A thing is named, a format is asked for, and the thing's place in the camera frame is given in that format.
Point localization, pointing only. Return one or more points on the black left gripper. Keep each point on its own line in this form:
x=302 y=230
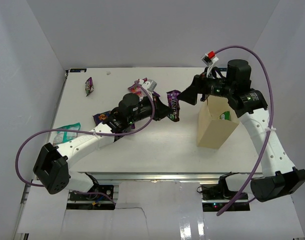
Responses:
x=163 y=110

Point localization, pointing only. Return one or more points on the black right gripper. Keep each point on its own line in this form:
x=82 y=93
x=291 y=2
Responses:
x=199 y=85

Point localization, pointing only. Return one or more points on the brown M&M's packet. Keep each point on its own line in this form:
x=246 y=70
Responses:
x=173 y=103

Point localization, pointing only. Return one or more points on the green Fox's candy bag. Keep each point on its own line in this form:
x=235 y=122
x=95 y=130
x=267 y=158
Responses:
x=225 y=116

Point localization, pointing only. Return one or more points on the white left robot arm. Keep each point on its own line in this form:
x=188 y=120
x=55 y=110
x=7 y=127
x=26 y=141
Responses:
x=54 y=163

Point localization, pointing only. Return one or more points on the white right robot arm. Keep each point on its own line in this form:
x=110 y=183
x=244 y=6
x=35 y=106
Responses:
x=280 y=175

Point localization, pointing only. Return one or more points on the pink Fox's candy bag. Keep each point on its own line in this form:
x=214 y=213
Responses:
x=137 y=90

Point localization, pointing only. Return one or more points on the brown paper bag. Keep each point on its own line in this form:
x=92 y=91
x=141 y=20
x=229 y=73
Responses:
x=213 y=132

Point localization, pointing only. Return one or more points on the dark blue purple snack bag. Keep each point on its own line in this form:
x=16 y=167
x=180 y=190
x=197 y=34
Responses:
x=101 y=117

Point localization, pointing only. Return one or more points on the right black XDOF label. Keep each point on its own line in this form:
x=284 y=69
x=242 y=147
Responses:
x=223 y=69

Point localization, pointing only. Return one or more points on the black xdof label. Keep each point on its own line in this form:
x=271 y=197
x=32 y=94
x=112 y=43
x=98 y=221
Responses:
x=77 y=70
x=223 y=69

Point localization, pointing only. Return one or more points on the small purple candy packet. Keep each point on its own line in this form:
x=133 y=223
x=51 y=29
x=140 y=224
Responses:
x=89 y=86

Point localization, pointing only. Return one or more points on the left black XDOF label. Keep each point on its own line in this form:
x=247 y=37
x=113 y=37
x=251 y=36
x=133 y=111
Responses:
x=77 y=70

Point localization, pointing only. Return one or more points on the teal white snack packet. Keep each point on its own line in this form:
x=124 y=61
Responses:
x=66 y=136

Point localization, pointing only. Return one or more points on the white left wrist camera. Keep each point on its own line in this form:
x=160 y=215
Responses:
x=148 y=84

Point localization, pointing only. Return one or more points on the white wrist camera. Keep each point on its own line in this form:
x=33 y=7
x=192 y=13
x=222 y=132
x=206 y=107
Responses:
x=210 y=59
x=148 y=84

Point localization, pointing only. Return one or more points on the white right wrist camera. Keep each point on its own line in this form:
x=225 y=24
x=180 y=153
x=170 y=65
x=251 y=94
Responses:
x=210 y=59

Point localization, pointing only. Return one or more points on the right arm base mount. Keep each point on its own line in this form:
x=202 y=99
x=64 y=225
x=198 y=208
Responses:
x=213 y=200

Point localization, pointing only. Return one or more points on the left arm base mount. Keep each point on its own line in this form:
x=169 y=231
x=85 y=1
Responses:
x=103 y=200

